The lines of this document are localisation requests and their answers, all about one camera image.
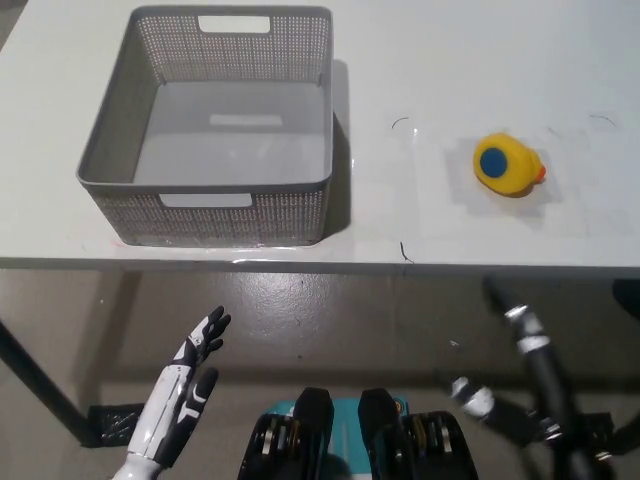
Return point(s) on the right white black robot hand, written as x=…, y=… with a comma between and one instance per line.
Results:
x=542, y=380

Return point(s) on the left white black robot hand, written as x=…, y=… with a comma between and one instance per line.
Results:
x=167, y=400

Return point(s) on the yellow rubber duck toy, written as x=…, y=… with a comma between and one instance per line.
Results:
x=512, y=177

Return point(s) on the black floor tape patch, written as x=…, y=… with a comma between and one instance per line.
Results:
x=115, y=425
x=605, y=425

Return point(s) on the dark blurry object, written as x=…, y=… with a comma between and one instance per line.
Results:
x=629, y=300

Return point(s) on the black table leg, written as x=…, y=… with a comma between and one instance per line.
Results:
x=40, y=381

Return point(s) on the black teal robot torso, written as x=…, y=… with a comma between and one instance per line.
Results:
x=310, y=440

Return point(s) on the grey perforated plastic basket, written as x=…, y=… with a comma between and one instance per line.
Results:
x=220, y=120

